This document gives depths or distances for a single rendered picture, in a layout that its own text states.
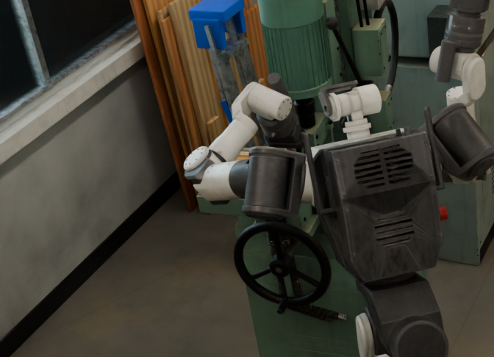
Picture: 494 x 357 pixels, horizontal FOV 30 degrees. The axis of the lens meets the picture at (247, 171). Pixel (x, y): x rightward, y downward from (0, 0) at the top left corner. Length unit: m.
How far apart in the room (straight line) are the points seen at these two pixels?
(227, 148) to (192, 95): 1.86
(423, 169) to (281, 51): 0.78
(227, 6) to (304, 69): 0.98
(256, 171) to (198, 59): 2.18
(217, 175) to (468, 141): 0.57
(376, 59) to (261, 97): 0.52
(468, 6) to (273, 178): 0.62
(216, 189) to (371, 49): 0.82
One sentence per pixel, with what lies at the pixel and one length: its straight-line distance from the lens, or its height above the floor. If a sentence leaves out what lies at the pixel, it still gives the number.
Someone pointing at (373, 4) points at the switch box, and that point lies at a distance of 2.81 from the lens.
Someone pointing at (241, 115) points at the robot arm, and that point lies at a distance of 2.34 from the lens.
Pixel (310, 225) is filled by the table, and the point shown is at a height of 0.87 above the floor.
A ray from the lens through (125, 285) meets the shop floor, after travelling 4.07.
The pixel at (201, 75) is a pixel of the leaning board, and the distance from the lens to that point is 4.16.
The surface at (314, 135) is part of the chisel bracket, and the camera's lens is 2.69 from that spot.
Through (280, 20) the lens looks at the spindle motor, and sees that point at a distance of 2.51.
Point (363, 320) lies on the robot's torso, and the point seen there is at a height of 1.00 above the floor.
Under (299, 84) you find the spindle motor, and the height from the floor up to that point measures 1.25.
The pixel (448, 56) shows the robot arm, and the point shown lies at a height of 1.43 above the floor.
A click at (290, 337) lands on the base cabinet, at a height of 0.38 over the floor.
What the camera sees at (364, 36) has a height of 1.28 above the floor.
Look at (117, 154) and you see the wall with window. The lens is 4.23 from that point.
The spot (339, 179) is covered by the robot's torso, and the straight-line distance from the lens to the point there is 1.86.
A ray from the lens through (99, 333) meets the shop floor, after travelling 3.85.
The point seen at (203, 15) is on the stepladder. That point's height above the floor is 1.14.
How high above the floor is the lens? 2.34
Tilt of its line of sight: 30 degrees down
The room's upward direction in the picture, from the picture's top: 10 degrees counter-clockwise
